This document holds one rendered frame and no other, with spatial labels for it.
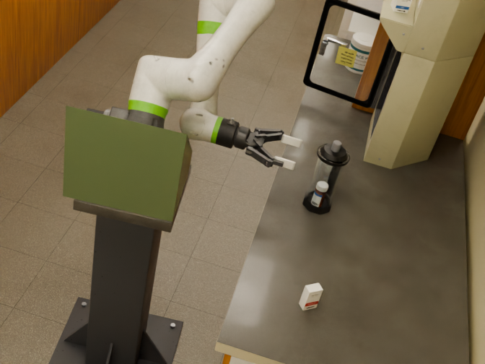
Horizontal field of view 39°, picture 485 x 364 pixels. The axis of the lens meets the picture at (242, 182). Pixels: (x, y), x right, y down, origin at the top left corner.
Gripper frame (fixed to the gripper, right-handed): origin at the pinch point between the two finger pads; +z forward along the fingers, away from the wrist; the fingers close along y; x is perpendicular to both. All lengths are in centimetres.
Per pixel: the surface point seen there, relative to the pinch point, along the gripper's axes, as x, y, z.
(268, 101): 111, 213, -30
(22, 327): 112, -18, -88
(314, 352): 18, -63, 22
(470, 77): -11, 71, 57
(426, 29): -40, 34, 29
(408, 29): -38, 34, 24
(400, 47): -31, 34, 23
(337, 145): -9.0, -1.5, 12.3
